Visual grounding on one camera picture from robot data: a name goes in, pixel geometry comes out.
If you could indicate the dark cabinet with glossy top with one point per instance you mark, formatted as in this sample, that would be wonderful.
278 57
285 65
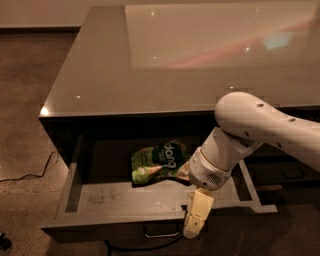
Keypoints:
138 75

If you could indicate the small black object on floor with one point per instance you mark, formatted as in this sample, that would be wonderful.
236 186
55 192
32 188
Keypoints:
5 243

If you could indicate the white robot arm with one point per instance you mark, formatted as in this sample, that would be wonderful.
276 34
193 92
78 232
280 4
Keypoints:
244 123

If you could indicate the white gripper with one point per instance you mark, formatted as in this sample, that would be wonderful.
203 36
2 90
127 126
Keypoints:
205 172

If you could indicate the green snack bag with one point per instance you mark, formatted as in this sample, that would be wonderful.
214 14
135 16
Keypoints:
158 163

